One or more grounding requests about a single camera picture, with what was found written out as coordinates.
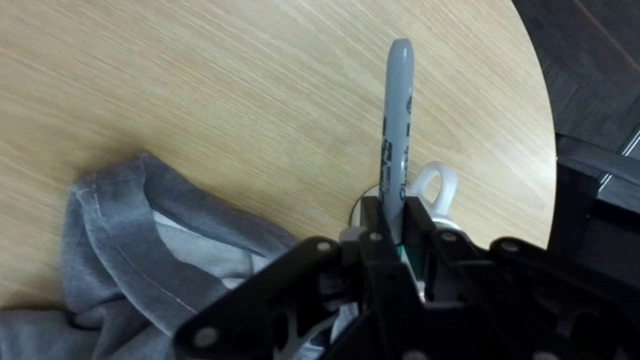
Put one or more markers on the grey cloth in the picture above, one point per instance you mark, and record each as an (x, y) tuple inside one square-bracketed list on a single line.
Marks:
[(120, 227)]

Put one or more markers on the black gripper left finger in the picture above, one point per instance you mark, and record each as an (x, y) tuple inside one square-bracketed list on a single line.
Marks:
[(312, 292)]

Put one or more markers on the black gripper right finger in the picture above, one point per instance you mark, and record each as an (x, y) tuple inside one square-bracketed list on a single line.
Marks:
[(533, 301)]

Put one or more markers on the white printed mug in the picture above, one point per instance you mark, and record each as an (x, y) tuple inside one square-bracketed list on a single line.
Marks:
[(441, 175)]

